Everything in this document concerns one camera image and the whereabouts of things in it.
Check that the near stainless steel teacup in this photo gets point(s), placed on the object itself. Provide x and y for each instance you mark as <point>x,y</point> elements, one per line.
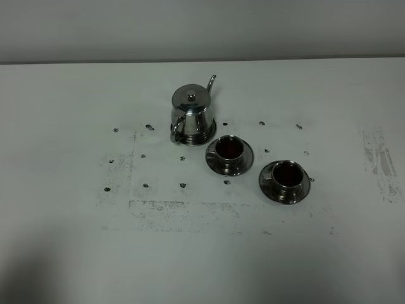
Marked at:
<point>284,173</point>

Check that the near stainless steel saucer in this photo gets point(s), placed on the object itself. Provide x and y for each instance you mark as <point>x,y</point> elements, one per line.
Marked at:
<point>285,196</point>

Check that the far stainless steel teacup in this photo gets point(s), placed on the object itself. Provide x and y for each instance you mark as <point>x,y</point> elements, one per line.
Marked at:
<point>226,149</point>

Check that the stainless steel teapot coaster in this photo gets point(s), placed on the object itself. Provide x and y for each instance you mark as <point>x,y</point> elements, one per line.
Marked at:
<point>191,135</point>

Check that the stainless steel teacup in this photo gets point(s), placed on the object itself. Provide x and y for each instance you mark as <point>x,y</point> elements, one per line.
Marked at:
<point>284,173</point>
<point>226,149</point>

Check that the stainless steel saucer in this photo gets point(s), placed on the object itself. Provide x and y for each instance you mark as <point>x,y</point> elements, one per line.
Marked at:
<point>285,196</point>
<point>233,168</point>

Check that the far stainless steel saucer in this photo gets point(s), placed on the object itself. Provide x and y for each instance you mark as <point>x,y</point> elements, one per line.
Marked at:
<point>233,168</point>

